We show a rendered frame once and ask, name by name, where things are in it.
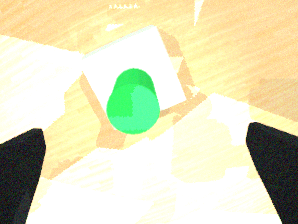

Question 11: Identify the green marker cap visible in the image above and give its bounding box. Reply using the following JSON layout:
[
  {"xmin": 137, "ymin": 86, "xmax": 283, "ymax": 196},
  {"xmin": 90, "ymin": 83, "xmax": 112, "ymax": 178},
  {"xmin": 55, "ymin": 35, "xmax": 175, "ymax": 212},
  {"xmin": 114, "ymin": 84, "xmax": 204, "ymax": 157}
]
[{"xmin": 106, "ymin": 69, "xmax": 160, "ymax": 135}]

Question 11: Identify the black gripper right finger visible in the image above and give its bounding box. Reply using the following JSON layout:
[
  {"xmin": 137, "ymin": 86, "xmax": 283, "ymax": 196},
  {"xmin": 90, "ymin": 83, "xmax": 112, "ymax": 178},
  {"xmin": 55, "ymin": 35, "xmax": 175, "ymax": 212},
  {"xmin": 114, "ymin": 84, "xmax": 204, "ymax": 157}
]
[{"xmin": 246, "ymin": 121, "xmax": 298, "ymax": 224}]

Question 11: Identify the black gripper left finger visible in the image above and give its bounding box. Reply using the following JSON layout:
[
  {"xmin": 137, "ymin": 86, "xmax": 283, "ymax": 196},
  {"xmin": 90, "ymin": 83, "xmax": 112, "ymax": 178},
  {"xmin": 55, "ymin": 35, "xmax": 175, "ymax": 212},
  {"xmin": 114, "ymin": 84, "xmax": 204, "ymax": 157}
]
[{"xmin": 0, "ymin": 128, "xmax": 47, "ymax": 224}]

